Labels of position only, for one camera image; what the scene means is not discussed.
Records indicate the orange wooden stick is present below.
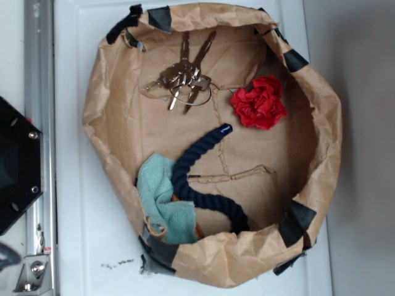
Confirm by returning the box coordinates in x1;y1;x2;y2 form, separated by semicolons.
171;194;205;240

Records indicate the red crumpled paper flower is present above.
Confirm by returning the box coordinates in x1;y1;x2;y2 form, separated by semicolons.
230;75;288;130

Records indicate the grey braided cable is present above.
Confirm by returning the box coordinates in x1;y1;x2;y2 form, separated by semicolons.
0;242;22;273

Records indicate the aluminium frame rail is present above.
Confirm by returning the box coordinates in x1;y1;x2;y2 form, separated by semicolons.
23;1;59;295

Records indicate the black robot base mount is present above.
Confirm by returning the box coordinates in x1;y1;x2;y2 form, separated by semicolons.
1;98;43;235

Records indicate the silver corner bracket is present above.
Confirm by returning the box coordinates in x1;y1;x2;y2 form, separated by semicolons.
13;255;52;295

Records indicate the navy blue rope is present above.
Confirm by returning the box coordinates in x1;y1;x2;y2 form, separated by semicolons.
171;122;250;233

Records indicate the silver key bunch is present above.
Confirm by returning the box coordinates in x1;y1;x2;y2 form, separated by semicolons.
144;30;217;114

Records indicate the brown paper bag bin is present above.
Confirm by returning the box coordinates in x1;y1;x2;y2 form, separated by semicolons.
83;3;342;288

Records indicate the light teal cloth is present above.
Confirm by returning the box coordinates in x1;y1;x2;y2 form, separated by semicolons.
136;152;198;244

